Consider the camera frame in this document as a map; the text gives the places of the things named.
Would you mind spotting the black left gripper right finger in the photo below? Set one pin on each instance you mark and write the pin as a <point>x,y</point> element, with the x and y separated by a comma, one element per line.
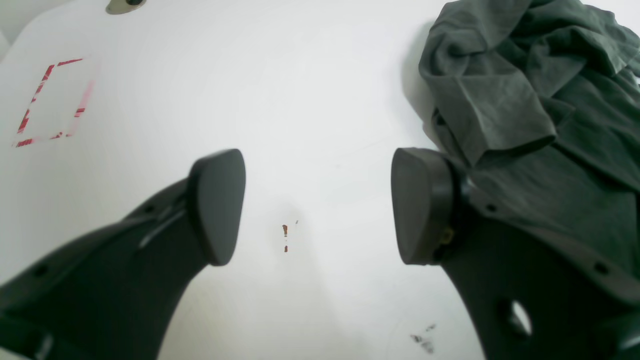
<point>532,294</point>

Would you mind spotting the red tape rectangle marking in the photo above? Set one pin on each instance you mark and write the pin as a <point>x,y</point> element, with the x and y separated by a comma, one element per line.
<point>59,102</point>

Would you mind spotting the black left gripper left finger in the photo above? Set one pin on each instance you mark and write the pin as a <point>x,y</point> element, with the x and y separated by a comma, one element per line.
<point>111,294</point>

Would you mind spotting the dark grey T-shirt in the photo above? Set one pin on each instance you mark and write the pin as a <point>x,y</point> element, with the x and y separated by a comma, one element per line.
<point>540,100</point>

